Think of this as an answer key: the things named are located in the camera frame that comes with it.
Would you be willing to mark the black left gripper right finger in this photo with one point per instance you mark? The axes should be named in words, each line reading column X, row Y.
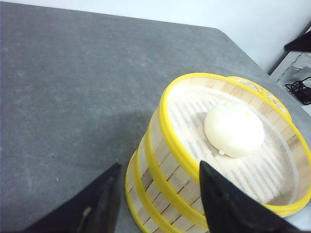
column 229, row 210

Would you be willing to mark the woven bamboo steamer lid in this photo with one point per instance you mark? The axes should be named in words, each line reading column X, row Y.
column 264, row 93

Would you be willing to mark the single white bun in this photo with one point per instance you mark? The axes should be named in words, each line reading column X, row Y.
column 234, row 130

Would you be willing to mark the front bamboo steamer drawer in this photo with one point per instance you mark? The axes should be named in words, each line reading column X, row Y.
column 145, row 215

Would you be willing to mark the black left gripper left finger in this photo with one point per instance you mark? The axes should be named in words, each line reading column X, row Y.
column 93, row 210

